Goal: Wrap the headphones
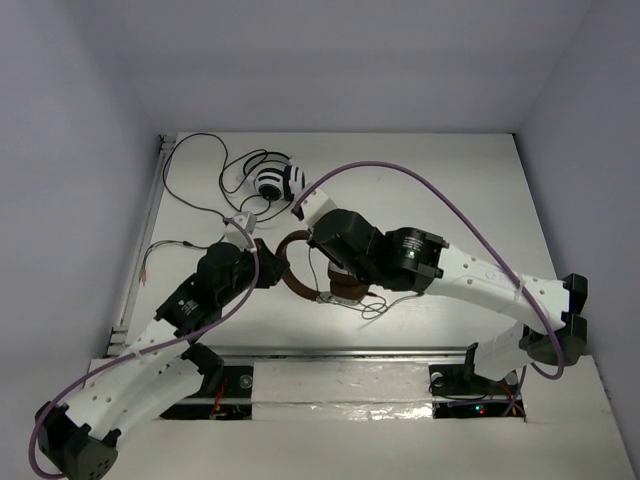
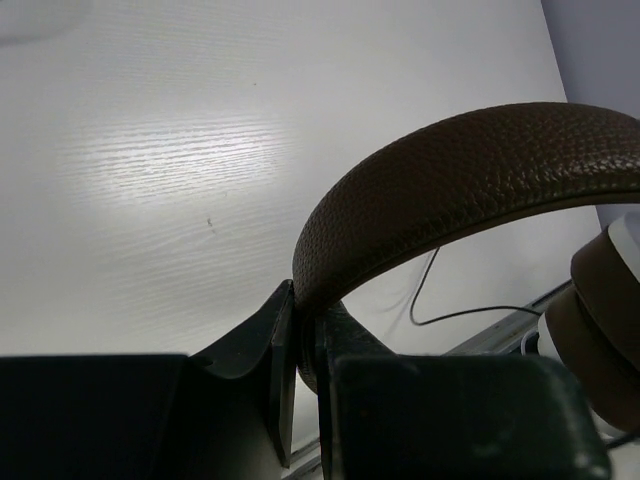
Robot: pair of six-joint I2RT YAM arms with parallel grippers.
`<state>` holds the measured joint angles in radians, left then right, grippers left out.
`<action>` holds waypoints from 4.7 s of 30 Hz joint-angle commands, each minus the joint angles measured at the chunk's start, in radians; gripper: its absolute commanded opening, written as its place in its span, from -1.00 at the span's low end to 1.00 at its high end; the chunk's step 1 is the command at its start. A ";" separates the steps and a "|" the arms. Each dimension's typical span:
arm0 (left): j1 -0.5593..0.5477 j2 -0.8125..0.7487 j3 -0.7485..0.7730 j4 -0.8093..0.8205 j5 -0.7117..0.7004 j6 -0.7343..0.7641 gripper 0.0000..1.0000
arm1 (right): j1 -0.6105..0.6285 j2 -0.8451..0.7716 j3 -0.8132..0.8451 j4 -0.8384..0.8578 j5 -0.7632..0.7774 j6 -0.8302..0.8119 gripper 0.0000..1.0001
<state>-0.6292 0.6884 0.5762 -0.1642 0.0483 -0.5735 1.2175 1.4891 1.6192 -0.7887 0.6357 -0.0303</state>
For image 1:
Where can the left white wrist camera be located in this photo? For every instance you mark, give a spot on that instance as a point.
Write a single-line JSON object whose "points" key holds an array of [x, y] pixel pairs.
{"points": [[239, 230]]}

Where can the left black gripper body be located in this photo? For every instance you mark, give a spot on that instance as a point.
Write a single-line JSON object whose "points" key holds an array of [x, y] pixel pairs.
{"points": [[270, 259]]}

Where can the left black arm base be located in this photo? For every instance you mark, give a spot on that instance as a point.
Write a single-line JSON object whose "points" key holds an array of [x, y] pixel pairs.
{"points": [[224, 393]]}

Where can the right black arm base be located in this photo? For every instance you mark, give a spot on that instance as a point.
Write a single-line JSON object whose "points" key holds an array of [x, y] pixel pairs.
{"points": [[459, 393]]}

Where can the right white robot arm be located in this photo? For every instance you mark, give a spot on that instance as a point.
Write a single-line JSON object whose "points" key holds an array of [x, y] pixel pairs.
{"points": [[549, 328]]}

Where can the silver foil strip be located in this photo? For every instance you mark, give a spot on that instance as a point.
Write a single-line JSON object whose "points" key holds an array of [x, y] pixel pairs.
{"points": [[358, 391]]}

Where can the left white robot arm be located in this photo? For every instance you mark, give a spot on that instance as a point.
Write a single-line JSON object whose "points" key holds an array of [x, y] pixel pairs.
{"points": [[82, 431]]}

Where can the white black headphones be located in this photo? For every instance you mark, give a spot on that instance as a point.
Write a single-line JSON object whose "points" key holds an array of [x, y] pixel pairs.
{"points": [[274, 176]]}

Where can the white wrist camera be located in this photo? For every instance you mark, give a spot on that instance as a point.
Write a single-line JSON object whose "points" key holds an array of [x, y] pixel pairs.
{"points": [[239, 230], [312, 208]]}

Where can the aluminium rail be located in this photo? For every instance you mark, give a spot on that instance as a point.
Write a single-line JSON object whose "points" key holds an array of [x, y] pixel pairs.
{"points": [[308, 352]]}

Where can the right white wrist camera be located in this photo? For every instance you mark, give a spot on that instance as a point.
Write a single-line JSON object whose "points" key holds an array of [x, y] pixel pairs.
{"points": [[312, 208]]}

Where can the brown silver headphones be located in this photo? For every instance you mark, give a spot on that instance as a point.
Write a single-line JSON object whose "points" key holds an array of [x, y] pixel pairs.
{"points": [[340, 288]]}

